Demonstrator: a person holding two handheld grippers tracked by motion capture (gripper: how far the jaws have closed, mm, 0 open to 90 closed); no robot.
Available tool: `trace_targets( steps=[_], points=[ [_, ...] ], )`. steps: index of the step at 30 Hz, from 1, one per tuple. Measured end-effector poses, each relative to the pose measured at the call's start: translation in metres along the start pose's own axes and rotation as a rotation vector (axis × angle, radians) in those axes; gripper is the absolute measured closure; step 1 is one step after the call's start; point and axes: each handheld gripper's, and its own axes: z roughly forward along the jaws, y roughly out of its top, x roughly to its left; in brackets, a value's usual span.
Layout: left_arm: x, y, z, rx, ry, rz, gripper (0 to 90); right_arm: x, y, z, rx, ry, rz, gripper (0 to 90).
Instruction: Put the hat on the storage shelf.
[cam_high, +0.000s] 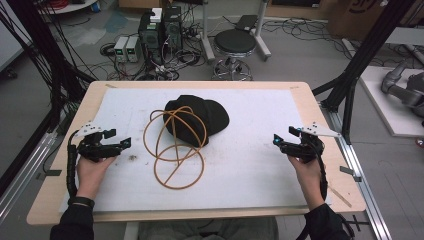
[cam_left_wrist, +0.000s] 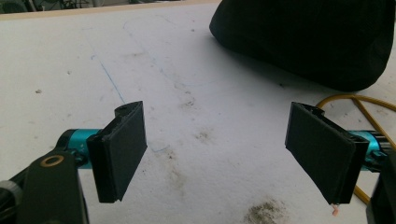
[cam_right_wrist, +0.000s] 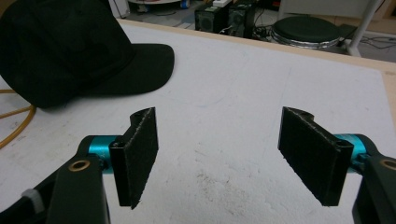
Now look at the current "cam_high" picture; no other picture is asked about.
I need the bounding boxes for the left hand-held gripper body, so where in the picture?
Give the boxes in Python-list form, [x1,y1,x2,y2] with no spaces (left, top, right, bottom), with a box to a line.
[73,121,123,164]

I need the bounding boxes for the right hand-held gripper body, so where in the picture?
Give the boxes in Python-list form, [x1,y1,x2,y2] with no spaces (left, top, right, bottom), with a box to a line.
[281,121,342,165]

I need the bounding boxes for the tan rope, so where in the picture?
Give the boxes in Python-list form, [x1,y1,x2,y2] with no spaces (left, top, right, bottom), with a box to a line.
[143,105,208,191]

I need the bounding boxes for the black cap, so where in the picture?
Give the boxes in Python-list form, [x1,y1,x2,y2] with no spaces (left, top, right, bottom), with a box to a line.
[162,94,231,148]

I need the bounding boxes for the person's left hand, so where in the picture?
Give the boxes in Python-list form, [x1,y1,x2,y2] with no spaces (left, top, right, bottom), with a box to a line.
[75,154,117,201]

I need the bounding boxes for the person's right hand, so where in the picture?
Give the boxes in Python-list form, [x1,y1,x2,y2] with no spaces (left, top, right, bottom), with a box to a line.
[287,154,326,212]

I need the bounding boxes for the light wooden table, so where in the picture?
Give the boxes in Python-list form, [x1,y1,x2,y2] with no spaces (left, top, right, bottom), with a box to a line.
[26,80,367,227]

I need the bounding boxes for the white foam mat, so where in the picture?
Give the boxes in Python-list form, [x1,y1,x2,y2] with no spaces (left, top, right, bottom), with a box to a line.
[59,87,332,214]

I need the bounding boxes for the grey tape piece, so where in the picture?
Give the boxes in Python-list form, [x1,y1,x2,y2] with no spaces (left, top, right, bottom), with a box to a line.
[339,165,363,183]
[35,169,63,181]

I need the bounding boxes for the black wristband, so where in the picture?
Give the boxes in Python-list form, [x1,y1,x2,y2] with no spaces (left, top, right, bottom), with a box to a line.
[67,196,96,210]

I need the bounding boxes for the tan wooden strip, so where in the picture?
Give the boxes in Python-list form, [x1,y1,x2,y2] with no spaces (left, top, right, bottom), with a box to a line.
[327,184,353,209]

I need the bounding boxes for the grey power supply unit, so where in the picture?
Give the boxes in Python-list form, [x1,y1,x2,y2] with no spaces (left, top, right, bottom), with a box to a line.
[125,35,143,64]
[113,35,130,64]

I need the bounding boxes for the white platform board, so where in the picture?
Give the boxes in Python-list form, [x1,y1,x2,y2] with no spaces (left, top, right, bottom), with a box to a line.
[358,65,424,139]

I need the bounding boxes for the white table leg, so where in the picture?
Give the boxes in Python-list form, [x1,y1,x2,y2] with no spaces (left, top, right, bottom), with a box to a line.
[123,221,141,240]

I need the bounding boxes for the black computer tower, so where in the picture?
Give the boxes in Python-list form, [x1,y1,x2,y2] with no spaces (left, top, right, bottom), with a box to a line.
[162,6,184,52]
[137,11,165,66]

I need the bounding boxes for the black round stool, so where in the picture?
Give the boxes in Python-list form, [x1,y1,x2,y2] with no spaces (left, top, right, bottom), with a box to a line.
[211,28,258,82]

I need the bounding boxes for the cardboard box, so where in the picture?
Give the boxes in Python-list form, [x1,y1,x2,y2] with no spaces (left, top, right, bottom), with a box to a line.
[327,0,424,42]

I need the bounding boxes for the small white box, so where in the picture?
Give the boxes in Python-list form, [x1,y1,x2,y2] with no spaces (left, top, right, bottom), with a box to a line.
[149,7,164,24]

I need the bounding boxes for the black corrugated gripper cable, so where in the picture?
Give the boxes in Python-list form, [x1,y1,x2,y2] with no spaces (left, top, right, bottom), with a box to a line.
[65,130,83,201]
[314,146,330,202]

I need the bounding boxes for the aluminium rail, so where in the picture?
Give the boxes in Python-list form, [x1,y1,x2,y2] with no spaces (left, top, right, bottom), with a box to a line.
[0,129,58,222]
[319,102,393,240]

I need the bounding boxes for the black metal frame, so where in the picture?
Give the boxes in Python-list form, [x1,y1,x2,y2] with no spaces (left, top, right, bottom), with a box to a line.
[312,0,418,145]
[0,0,98,135]

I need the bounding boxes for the tangle of black floor cables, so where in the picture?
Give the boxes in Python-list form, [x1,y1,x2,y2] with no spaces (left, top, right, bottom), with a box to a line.
[262,17,348,58]

